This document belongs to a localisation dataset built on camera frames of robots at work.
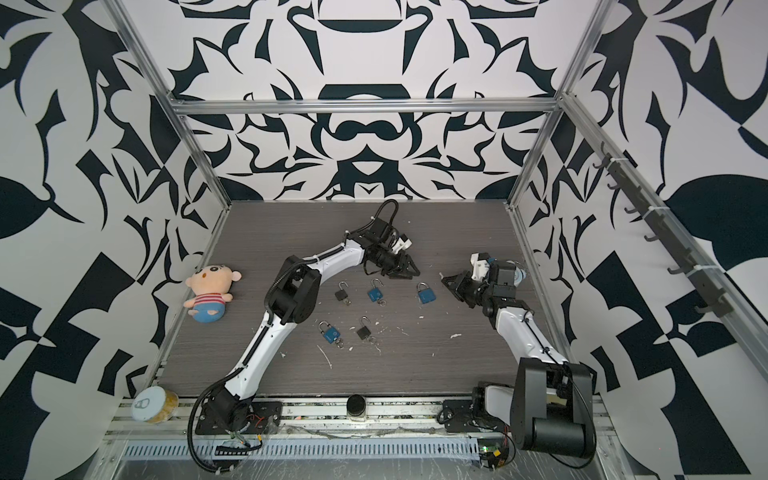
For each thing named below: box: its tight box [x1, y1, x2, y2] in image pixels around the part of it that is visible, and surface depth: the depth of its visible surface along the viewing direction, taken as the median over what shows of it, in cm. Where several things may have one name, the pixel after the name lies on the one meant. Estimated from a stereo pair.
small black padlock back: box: [334, 281, 349, 301], surface depth 97 cm
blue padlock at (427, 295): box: [418, 288, 437, 304], surface depth 97 cm
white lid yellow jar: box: [131, 386, 179, 424], surface depth 73 cm
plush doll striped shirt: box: [183, 265, 242, 323], surface depth 91 cm
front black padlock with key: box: [356, 315, 376, 341], surface depth 90 cm
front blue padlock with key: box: [318, 320, 344, 349], surface depth 89 cm
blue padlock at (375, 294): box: [367, 287, 384, 302], surface depth 98 cm
